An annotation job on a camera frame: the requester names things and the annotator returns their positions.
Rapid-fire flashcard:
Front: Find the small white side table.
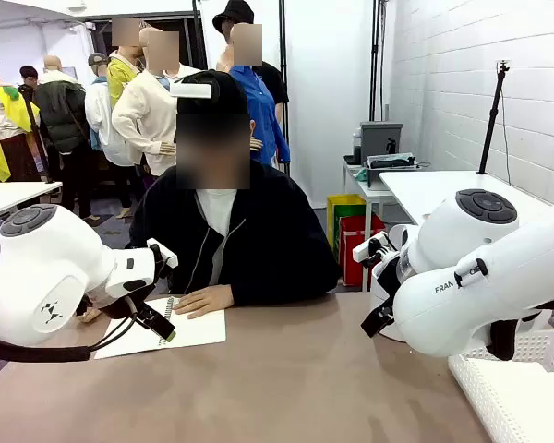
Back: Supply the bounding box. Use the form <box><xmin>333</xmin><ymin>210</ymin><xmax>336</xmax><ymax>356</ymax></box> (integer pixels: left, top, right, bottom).
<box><xmin>341</xmin><ymin>159</ymin><xmax>398</xmax><ymax>293</ymax></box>

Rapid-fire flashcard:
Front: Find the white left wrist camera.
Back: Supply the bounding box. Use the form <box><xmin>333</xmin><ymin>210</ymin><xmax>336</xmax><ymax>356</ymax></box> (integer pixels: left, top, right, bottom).
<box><xmin>146</xmin><ymin>238</ymin><xmax>179</xmax><ymax>269</ymax></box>

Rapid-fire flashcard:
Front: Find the person in black jacket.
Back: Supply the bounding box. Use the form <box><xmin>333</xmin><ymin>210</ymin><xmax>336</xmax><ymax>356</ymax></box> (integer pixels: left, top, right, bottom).
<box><xmin>126</xmin><ymin>159</ymin><xmax>343</xmax><ymax>308</ymax></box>

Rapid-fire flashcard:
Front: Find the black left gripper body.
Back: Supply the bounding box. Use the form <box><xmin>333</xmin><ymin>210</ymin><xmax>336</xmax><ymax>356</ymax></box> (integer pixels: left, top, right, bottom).
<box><xmin>76</xmin><ymin>288</ymin><xmax>144</xmax><ymax>322</ymax></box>

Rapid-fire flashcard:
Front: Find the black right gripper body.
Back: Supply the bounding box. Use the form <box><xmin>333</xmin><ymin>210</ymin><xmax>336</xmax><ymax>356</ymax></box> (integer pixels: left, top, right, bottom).
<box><xmin>373</xmin><ymin>257</ymin><xmax>404</xmax><ymax>309</ymax></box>

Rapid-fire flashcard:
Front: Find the white perforated plastic basket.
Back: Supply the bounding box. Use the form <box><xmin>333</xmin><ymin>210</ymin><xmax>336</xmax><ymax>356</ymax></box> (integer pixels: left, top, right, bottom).
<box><xmin>447</xmin><ymin>329</ymin><xmax>554</xmax><ymax>443</ymax></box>

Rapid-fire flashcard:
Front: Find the large white desk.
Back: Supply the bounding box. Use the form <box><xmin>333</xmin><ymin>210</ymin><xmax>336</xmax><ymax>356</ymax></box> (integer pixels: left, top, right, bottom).
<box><xmin>379</xmin><ymin>170</ymin><xmax>553</xmax><ymax>228</ymax></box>

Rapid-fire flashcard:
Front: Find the black bucket hat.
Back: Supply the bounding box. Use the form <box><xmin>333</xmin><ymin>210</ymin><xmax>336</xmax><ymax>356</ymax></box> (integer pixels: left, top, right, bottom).
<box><xmin>211</xmin><ymin>0</ymin><xmax>255</xmax><ymax>34</ymax></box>

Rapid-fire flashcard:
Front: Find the person's left hand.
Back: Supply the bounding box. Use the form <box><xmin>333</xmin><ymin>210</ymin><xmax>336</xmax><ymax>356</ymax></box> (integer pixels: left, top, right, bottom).
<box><xmin>173</xmin><ymin>284</ymin><xmax>235</xmax><ymax>320</ymax></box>

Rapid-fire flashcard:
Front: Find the black light stand pole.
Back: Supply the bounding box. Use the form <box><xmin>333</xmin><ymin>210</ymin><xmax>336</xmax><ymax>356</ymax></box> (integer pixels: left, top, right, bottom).
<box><xmin>368</xmin><ymin>0</ymin><xmax>388</xmax><ymax>123</ymax></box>
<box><xmin>277</xmin><ymin>0</ymin><xmax>291</xmax><ymax>181</ymax></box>

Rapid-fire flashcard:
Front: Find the mannequin in cream cardigan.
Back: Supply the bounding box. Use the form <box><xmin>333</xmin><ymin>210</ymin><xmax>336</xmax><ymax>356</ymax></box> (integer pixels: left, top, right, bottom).
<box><xmin>112</xmin><ymin>27</ymin><xmax>203</xmax><ymax>177</ymax></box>

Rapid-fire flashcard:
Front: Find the person's left forearm black sleeve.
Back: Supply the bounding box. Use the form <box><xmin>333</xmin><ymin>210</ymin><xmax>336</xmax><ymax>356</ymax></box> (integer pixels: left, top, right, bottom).
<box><xmin>230</xmin><ymin>269</ymin><xmax>343</xmax><ymax>308</ymax></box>

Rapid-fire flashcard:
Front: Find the gray box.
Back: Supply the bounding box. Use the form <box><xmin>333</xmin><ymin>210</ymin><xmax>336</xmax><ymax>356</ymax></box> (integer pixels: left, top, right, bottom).
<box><xmin>359</xmin><ymin>121</ymin><xmax>403</xmax><ymax>163</ymax></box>

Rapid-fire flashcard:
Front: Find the black tripod with camera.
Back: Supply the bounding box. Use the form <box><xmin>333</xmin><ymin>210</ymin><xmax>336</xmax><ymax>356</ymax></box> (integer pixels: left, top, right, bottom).
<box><xmin>476</xmin><ymin>58</ymin><xmax>512</xmax><ymax>176</ymax></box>

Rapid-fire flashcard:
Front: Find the mannequin in blue shirt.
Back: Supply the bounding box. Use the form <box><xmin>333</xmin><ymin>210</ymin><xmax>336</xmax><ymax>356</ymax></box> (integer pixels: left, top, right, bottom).
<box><xmin>216</xmin><ymin>20</ymin><xmax>291</xmax><ymax>167</ymax></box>

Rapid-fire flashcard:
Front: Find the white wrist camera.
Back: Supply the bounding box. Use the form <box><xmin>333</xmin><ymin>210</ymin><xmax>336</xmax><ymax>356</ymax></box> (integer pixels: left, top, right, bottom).
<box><xmin>146</xmin><ymin>238</ymin><xmax>179</xmax><ymax>269</ymax></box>
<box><xmin>352</xmin><ymin>230</ymin><xmax>401</xmax><ymax>269</ymax></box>

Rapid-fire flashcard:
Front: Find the white head-mounted camera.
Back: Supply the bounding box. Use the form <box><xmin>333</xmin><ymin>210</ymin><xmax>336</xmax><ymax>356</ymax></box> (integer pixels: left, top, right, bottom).
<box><xmin>169</xmin><ymin>81</ymin><xmax>213</xmax><ymax>100</ymax></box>

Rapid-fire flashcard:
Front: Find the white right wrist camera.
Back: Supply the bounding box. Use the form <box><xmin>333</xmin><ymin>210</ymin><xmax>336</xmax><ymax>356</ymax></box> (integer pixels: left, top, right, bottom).
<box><xmin>352</xmin><ymin>230</ymin><xmax>401</xmax><ymax>269</ymax></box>

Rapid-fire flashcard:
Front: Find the yellow green bag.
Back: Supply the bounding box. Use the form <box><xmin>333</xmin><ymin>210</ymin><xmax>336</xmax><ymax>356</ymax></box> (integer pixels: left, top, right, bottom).
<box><xmin>326</xmin><ymin>193</ymin><xmax>368</xmax><ymax>260</ymax></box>

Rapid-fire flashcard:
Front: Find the mannequin in black t-shirt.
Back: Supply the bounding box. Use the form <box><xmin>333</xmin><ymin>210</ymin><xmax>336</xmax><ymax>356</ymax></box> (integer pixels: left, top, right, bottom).
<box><xmin>257</xmin><ymin>61</ymin><xmax>290</xmax><ymax>139</ymax></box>

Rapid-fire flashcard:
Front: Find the white spiral notebook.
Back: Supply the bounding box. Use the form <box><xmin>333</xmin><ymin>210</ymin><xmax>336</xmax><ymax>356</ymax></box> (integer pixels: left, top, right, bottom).
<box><xmin>93</xmin><ymin>295</ymin><xmax>227</xmax><ymax>360</ymax></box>

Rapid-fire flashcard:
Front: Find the gray tray with items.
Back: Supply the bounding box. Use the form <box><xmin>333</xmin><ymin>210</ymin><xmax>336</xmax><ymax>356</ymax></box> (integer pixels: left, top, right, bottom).
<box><xmin>366</xmin><ymin>152</ymin><xmax>419</xmax><ymax>189</ymax></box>

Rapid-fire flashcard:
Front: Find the red bag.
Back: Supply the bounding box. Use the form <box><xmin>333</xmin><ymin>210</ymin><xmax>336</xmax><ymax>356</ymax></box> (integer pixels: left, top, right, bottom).
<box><xmin>339</xmin><ymin>214</ymin><xmax>387</xmax><ymax>287</ymax></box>

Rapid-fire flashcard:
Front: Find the black cap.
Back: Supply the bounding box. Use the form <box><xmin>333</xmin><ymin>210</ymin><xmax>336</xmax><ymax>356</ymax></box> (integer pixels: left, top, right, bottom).
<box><xmin>176</xmin><ymin>69</ymin><xmax>251</xmax><ymax>116</ymax></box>

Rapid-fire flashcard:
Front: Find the black right arm cable sleeve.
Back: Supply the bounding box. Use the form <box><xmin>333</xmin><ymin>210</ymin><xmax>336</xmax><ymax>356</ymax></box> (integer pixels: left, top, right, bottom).
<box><xmin>488</xmin><ymin>294</ymin><xmax>554</xmax><ymax>363</ymax></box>

